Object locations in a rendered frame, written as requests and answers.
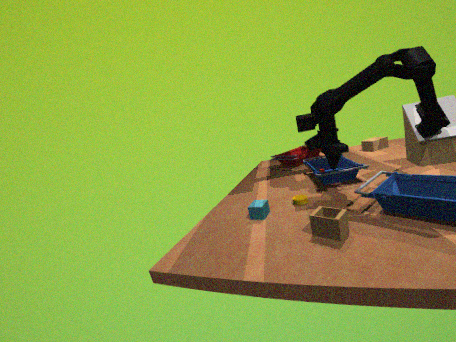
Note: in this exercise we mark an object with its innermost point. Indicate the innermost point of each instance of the blue plastic tray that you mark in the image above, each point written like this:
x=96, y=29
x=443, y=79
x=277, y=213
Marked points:
x=344, y=163

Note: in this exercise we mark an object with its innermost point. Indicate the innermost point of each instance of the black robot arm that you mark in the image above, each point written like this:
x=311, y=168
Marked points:
x=418, y=65

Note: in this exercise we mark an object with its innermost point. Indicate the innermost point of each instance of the teal block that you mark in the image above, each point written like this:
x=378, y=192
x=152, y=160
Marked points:
x=259, y=210

